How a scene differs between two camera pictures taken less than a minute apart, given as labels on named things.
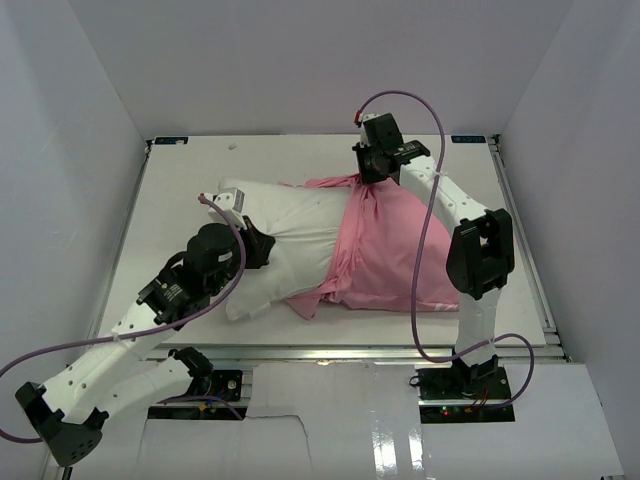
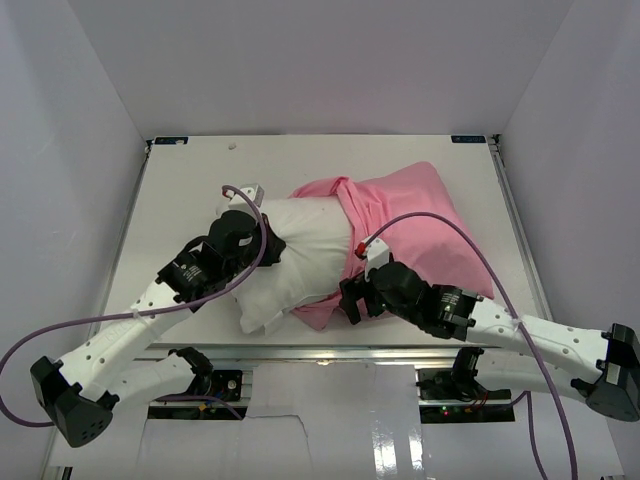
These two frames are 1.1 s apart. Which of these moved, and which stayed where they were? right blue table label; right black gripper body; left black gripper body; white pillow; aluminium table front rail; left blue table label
Moved: white pillow; right black gripper body; left black gripper body
Stayed: left blue table label; aluminium table front rail; right blue table label
